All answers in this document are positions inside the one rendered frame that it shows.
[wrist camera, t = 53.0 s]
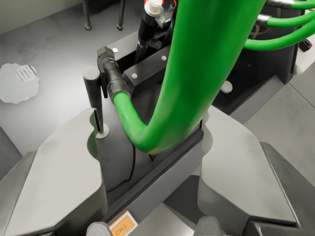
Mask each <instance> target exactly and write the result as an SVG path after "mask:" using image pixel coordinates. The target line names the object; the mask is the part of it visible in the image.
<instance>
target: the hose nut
mask: <svg viewBox="0 0 315 236"><path fill-rule="evenodd" d="M105 53H109V54H111V55H113V56H114V58H115V55H114V53H113V50H112V49H109V48H107V47H105V46H103V47H102V48H100V49H99V50H97V58H98V59H99V58H100V57H101V56H102V55H103V54H105Z"/></svg>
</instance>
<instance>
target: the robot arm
mask: <svg viewBox="0 0 315 236"><path fill-rule="evenodd" d="M199 128H202V130H203V131H204V136H203V143H202V149H203V151H204V152H205V154H206V155H205V156H204V157H203V158H202V165H201V172H200V178H199V185H198V200H197V204H198V207H199V209H200V210H201V212H202V213H204V214H205V215H206V216H203V217H201V218H200V220H199V222H198V224H197V226H196V228H195V231H194V233H193V236H315V187H314V186H313V185H312V184H311V183H310V182H309V181H308V180H307V179H306V178H305V177H304V176H303V175H301V174H300V173H299V172H298V171H297V170H296V169H295V168H294V167H293V166H292V165H291V164H290V163H289V162H288V161H287V160H286V159H285V158H284V157H283V156H282V155H281V154H280V153H279V152H278V151H277V150H276V149H275V148H274V147H273V146H272V145H271V144H270V143H268V142H261V141H259V140H258V139H257V138H256V137H255V136H254V135H253V134H252V133H251V132H250V131H249V130H248V129H247V128H246V127H245V126H243V125H242V124H241V123H239V122H238V121H236V120H235V119H233V118H232V117H230V116H228V115H226V114H225V113H223V112H222V111H220V110H219V109H217V108H215V107H214V106H212V105H211V106H210V107H209V109H208V111H207V112H206V114H205V116H204V117H203V118H202V120H201V121H200V124H199ZM98 132H100V125H99V119H98V111H97V109H96V108H87V109H85V110H84V111H82V112H81V113H80V114H78V115H77V116H75V117H74V118H72V119H71V120H70V121H68V122H67V123H65V124H64V125H63V126H61V127H60V128H59V129H57V130H56V131H55V132H54V133H52V134H51V135H50V136H49V137H48V138H47V139H46V140H45V141H44V142H43V143H42V144H41V146H40V147H39V148H38V149H37V150H35V151H29V152H27V153H26V154H25V156H24V157H23V158H22V159H21V160H20V161H19V162H18V163H17V164H16V165H15V166H14V167H13V168H12V169H11V170H10V171H9V172H8V173H7V174H6V175H5V176H4V177H3V179H2V180H1V181H0V236H113V234H112V232H111V231H110V229H109V227H108V225H107V224H106V223H105V222H100V221H101V220H102V219H103V218H104V217H105V215H106V214H107V211H108V205H107V197H106V190H105V184H104V180H103V176H102V171H101V167H100V163H99V161H98V160H96V157H97V156H98V154H99V150H98V144H97V139H96V135H97V134H98ZM220 228H221V229H222V231H223V234H221V229H220Z"/></svg>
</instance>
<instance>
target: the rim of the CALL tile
mask: <svg viewBox="0 0 315 236"><path fill-rule="evenodd" d="M127 215H128V216H129V217H130V219H131V220H132V222H133V223H134V224H135V225H134V226H133V227H132V228H131V229H130V230H129V231H128V232H127V233H126V234H125V235H124V236H127V235H128V234H129V233H130V232H131V231H133V230H134V229H135V228H136V227H137V226H138V224H137V223H136V221H135V220H134V219H133V217H132V216H131V214H130V213H129V212H128V211H127V212H126V213H124V214H123V215H122V216H121V217H120V218H119V219H118V220H117V221H116V222H115V223H114V224H113V225H111V226H110V227H109V229H110V230H111V229H112V228H113V227H114V226H116V225H117V224H118V223H119V222H120V221H121V220H122V219H123V218H124V217H125V216H127Z"/></svg>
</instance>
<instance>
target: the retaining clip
mask: <svg viewBox="0 0 315 236"><path fill-rule="evenodd" d="M155 20H156V22H157V23H158V24H159V26H160V27H161V26H162V24H163V22H164V21H166V19H165V18H164V16H163V15H162V16H161V17H159V18H155Z"/></svg>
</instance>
